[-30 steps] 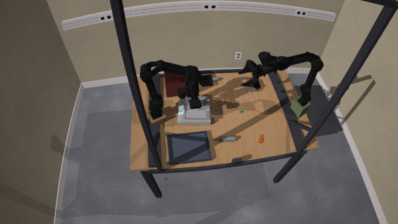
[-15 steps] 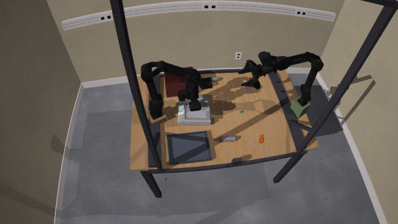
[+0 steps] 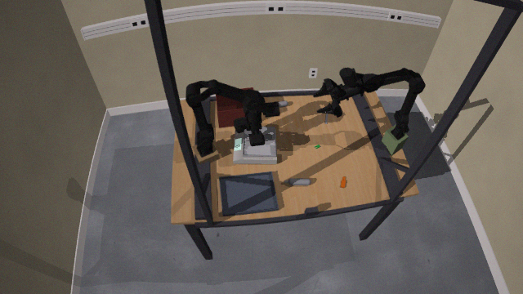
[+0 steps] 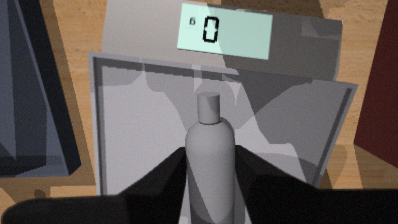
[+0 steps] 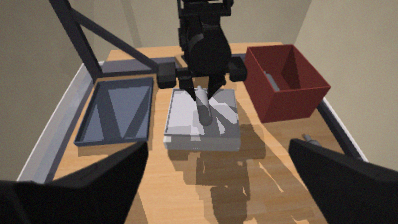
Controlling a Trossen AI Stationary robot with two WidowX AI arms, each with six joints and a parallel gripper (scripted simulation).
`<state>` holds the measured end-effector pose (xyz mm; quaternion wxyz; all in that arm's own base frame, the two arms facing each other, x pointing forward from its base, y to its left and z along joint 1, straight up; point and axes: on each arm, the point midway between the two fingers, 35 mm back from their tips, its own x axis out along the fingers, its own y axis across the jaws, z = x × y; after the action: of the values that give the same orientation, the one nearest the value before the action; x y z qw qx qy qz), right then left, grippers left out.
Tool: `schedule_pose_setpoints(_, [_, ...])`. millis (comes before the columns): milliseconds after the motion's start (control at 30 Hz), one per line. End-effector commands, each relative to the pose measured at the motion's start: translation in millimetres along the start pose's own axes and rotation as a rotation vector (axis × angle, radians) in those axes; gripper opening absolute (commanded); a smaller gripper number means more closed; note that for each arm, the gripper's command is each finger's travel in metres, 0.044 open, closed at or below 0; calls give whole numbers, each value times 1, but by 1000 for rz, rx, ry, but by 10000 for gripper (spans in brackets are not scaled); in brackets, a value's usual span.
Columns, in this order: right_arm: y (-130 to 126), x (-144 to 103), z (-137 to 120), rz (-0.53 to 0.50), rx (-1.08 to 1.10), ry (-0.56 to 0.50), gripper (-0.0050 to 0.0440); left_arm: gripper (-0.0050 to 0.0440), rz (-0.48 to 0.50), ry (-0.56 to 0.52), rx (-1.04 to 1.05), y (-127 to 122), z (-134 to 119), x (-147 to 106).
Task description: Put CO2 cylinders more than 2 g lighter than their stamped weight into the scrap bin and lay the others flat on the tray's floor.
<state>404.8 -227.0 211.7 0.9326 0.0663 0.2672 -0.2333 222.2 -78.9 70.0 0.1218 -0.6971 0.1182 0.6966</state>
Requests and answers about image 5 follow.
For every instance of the dark red open bin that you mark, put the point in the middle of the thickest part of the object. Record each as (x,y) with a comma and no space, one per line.
(291,72)

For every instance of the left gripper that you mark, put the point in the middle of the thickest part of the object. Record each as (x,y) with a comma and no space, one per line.
(166,76)

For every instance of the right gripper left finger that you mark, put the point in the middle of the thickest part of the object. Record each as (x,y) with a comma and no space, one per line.
(101,193)

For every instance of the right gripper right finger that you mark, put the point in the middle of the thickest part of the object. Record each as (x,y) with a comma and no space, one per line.
(347,190)

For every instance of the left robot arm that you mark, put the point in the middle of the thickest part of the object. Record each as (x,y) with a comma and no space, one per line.
(209,50)

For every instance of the grey gas cylinder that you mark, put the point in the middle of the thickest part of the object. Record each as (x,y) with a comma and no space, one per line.
(271,80)
(203,107)
(308,139)

